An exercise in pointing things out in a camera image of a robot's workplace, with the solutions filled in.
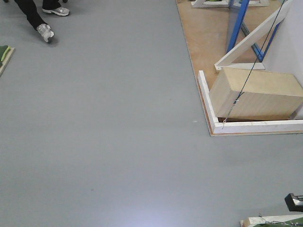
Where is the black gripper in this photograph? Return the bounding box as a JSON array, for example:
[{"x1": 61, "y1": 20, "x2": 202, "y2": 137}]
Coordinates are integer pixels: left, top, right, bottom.
[{"x1": 285, "y1": 193, "x2": 303, "y2": 212}]

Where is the light wooden box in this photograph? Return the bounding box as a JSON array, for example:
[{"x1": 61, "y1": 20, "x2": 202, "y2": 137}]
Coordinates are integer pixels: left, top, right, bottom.
[{"x1": 209, "y1": 67, "x2": 303, "y2": 121}]

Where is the white wooden base frame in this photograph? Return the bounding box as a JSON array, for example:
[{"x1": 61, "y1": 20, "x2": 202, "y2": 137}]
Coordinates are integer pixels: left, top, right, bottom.
[{"x1": 197, "y1": 70, "x2": 303, "y2": 136}]

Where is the blue tether cord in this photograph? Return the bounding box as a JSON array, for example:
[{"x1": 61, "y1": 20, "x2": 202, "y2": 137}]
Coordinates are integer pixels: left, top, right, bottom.
[{"x1": 221, "y1": 0, "x2": 285, "y2": 130}]

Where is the green mat on board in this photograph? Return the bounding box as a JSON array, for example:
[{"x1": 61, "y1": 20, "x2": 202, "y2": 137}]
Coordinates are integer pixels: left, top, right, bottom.
[{"x1": 0, "y1": 45, "x2": 15, "y2": 75}]

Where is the seated person in black trousers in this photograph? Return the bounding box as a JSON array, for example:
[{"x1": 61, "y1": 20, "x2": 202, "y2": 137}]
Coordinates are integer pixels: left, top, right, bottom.
[{"x1": 15, "y1": 0, "x2": 70, "y2": 43}]

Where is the white diagonal brace beam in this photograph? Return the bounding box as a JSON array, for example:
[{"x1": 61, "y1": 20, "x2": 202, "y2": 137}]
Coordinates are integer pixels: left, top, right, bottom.
[{"x1": 214, "y1": 0, "x2": 293, "y2": 71}]

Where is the plywood floor platform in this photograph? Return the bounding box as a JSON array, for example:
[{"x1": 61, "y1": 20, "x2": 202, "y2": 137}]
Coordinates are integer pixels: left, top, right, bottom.
[{"x1": 177, "y1": 0, "x2": 228, "y2": 88}]

